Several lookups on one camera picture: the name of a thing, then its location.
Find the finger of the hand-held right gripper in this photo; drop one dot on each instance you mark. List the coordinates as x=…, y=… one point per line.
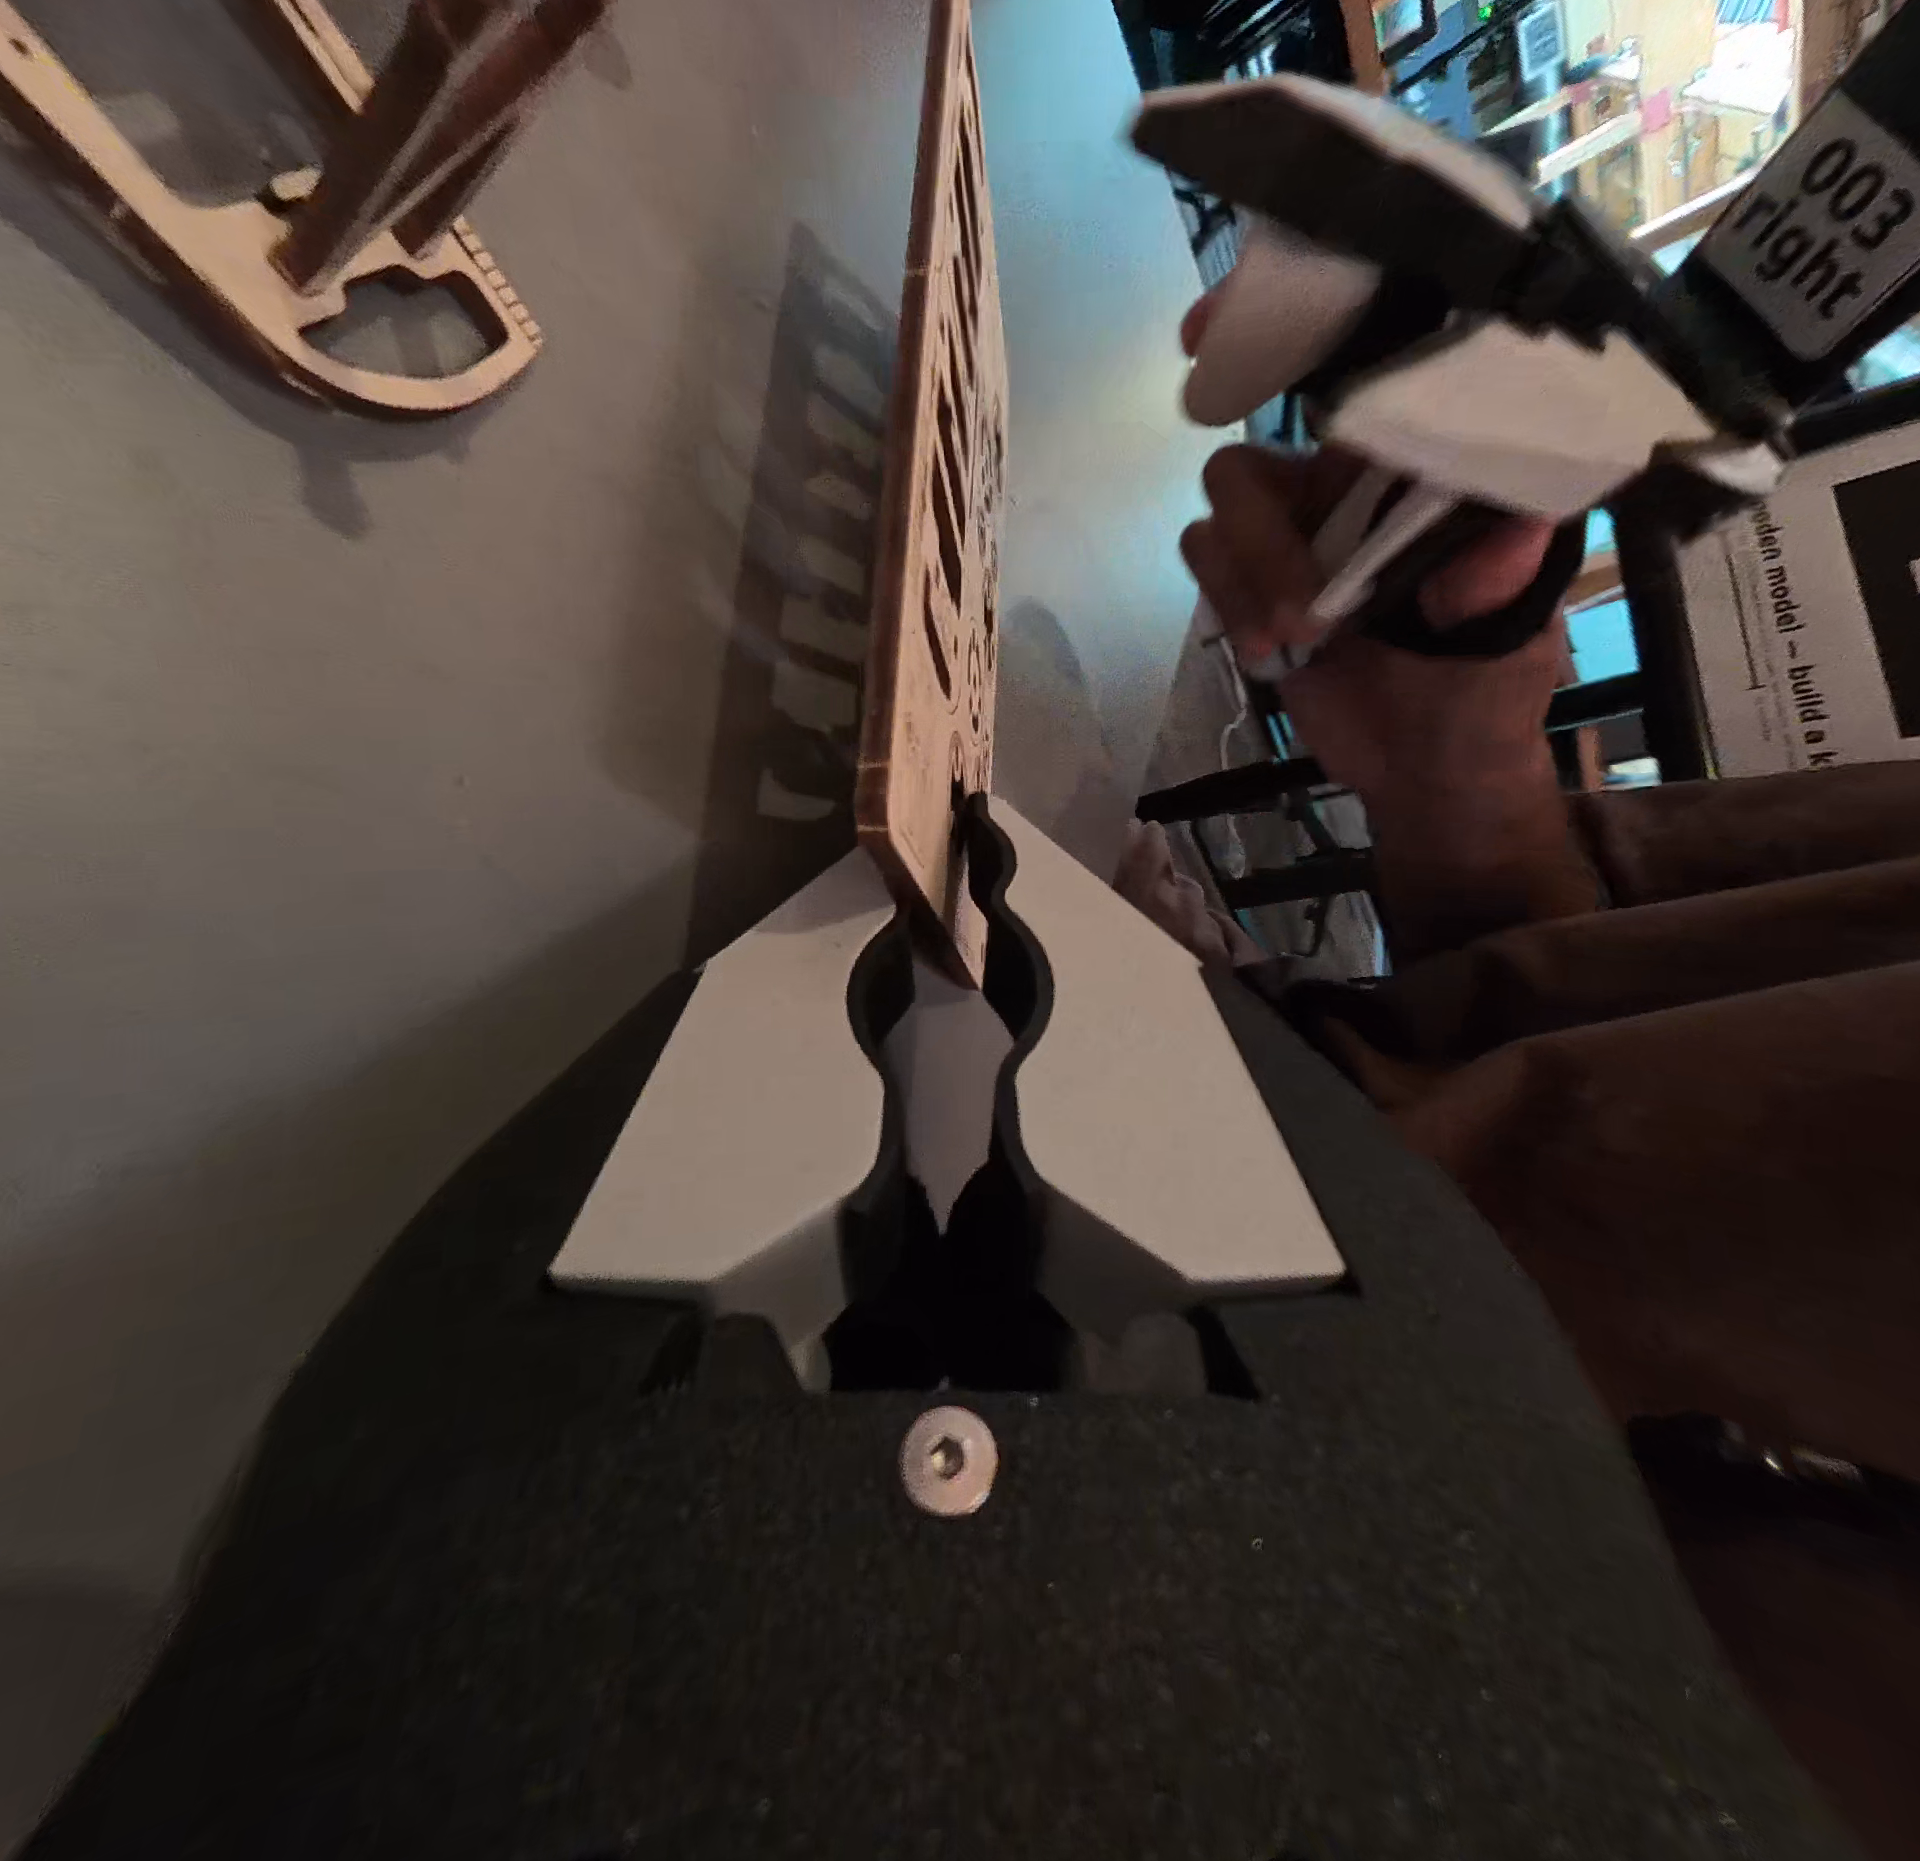
x=1501, y=415
x=1350, y=152

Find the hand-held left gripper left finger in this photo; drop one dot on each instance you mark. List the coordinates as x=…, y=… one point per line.
x=719, y=1141

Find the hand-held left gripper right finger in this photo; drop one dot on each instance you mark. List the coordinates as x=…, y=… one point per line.
x=1171, y=1141

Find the wooden wing part sheet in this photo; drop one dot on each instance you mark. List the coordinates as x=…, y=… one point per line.
x=915, y=781

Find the wooden airplane model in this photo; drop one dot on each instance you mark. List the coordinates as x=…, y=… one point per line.
x=196, y=233

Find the grey desk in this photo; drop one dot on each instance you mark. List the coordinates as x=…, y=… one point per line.
x=300, y=841

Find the person's right hand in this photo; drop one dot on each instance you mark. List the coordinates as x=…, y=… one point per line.
x=1259, y=541

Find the person's brown clothing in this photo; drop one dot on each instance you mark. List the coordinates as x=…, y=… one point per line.
x=1727, y=1141

